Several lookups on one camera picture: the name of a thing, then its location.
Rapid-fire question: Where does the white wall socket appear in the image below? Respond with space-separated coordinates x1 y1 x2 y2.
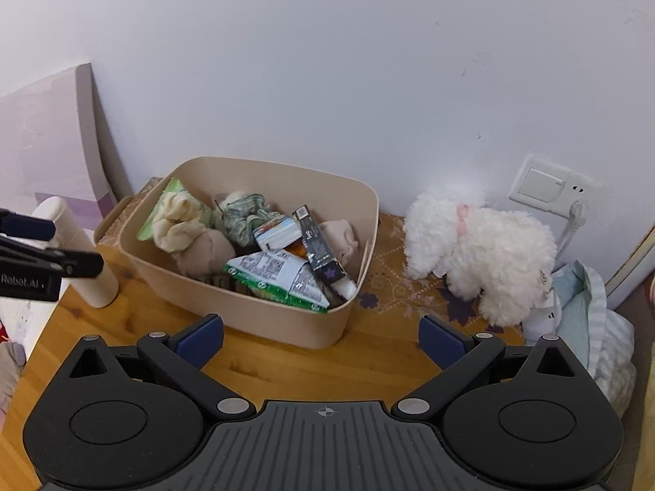
508 154 603 217

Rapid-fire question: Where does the white thermos bottle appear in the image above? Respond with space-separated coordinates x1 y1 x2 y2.
33 196 119 309

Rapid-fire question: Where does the cartoon tissue pack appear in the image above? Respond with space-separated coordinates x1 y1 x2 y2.
253 215 302 252

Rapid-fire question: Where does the pink sock ball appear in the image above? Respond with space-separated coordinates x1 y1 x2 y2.
173 228 235 279

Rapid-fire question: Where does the white fluffy plush dog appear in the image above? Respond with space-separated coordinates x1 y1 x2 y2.
403 192 557 327

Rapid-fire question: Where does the pink purple sock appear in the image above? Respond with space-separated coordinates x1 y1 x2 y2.
320 219 359 267

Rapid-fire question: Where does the white green snack bag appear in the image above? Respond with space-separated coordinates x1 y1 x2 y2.
223 250 331 314

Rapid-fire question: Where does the grey plush toy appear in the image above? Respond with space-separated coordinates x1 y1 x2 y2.
0 341 27 423

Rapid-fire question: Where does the floral brown table mat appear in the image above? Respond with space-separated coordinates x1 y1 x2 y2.
355 212 529 348

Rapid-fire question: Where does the light striped clothes pile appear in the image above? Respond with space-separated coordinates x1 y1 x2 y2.
522 261 636 414

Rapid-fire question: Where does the cream satin scrunchie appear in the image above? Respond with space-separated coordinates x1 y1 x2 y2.
151 189 213 254

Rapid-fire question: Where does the green plaid scrunchie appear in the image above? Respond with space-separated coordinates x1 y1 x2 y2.
213 191 280 248

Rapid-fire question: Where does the long black box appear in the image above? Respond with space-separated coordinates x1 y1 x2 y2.
292 205 345 285

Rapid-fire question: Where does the beige plastic storage bin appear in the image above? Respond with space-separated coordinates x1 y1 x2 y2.
117 158 379 349

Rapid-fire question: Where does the orange plastic container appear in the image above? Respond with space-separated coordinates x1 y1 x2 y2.
285 239 306 258

